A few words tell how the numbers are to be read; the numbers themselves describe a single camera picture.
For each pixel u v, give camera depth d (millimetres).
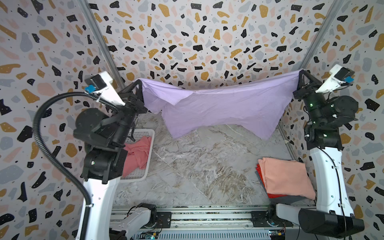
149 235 702
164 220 735
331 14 735
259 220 731
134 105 391
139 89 461
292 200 761
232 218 763
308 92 480
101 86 362
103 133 316
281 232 716
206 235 704
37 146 521
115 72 944
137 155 877
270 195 793
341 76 427
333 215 369
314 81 488
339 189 388
